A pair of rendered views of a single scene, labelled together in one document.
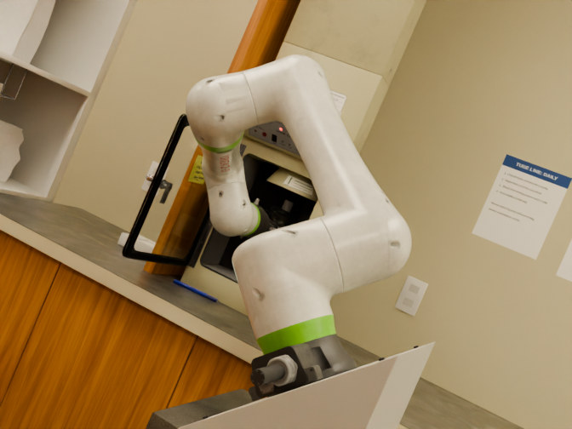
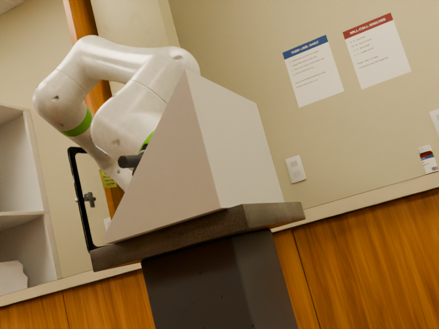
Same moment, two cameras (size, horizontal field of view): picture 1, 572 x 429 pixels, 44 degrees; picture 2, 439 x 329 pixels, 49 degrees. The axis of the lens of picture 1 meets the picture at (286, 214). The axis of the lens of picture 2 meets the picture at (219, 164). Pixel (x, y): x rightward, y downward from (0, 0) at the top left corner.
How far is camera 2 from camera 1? 0.53 m
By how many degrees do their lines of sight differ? 13
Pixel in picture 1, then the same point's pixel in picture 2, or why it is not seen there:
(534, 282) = (353, 103)
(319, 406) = (166, 141)
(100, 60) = (37, 190)
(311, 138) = (107, 61)
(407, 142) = not seen: hidden behind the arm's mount
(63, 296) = (76, 311)
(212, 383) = not seen: hidden behind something
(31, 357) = not seen: outside the picture
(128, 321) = (122, 291)
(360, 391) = (181, 109)
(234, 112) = (62, 90)
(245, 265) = (98, 134)
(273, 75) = (71, 55)
